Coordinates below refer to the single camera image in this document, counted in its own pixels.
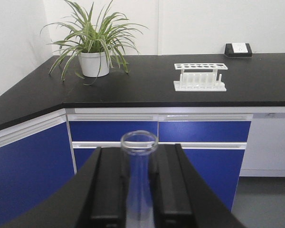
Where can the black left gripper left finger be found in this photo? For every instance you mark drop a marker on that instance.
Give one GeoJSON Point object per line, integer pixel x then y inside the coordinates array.
{"type": "Point", "coordinates": [93, 198]}

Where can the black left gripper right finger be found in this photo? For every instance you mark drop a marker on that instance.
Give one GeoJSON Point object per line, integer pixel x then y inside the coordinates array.
{"type": "Point", "coordinates": [181, 198]}

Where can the short clear test tube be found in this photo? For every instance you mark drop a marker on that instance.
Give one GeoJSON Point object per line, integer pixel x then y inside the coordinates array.
{"type": "Point", "coordinates": [138, 146]}

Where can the blue cabinet door centre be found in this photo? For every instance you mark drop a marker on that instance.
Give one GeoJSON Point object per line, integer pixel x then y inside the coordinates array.
{"type": "Point", "coordinates": [220, 170]}

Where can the blue cabinet door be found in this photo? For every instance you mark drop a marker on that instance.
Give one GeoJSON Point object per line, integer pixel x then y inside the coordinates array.
{"type": "Point", "coordinates": [32, 169]}
{"type": "Point", "coordinates": [220, 170]}

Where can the blue cabinet drawer right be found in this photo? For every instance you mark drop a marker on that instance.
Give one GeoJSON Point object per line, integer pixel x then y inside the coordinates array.
{"type": "Point", "coordinates": [204, 131]}

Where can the blue cabinet drawer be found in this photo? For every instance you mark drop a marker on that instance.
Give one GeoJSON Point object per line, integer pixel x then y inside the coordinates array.
{"type": "Point", "coordinates": [204, 131]}
{"type": "Point", "coordinates": [108, 130]}

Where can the blue cabinet drawer left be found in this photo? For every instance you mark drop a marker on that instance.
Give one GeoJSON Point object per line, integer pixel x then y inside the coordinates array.
{"type": "Point", "coordinates": [108, 130]}

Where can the blue cabinet door left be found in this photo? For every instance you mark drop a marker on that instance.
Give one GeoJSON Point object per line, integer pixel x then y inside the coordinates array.
{"type": "Point", "coordinates": [32, 169]}

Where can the white cabinet panel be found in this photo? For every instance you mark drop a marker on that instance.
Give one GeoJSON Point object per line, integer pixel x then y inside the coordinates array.
{"type": "Point", "coordinates": [265, 152]}

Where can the white test tube rack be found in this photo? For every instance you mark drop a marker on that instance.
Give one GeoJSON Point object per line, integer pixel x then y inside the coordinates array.
{"type": "Point", "coordinates": [200, 77]}

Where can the white plant pot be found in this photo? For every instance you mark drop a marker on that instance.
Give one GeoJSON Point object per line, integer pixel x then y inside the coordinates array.
{"type": "Point", "coordinates": [94, 64]}

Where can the green spider plant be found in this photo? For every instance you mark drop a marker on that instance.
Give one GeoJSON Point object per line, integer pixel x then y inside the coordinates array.
{"type": "Point", "coordinates": [111, 33]}

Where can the black socket mount box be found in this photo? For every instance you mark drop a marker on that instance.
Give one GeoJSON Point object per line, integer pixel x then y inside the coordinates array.
{"type": "Point", "coordinates": [229, 51]}

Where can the white wall power socket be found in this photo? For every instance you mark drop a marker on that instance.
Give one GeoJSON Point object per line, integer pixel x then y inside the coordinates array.
{"type": "Point", "coordinates": [239, 47]}

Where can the white wall trunking strip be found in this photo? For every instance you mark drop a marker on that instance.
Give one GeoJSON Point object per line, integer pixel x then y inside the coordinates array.
{"type": "Point", "coordinates": [159, 27]}

